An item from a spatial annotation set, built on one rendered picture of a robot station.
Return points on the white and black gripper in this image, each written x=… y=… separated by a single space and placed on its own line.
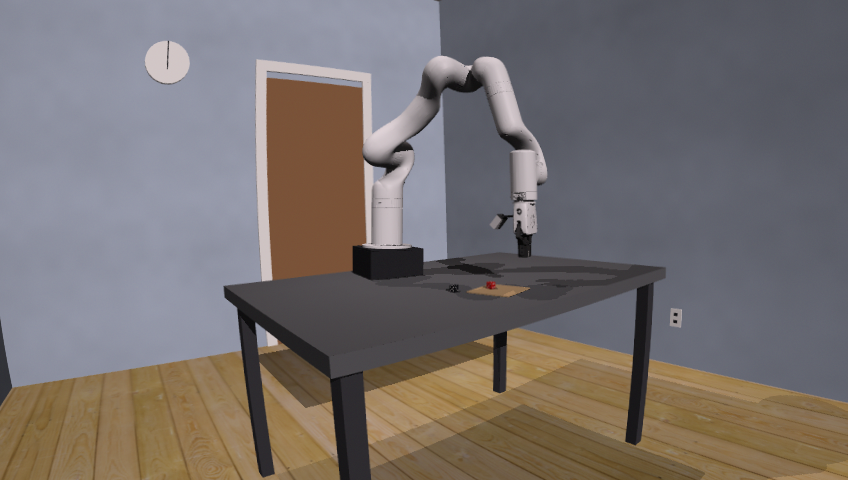
x=526 y=222

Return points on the tan mat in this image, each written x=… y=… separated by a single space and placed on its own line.
x=499 y=290

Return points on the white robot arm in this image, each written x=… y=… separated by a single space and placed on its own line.
x=385 y=147

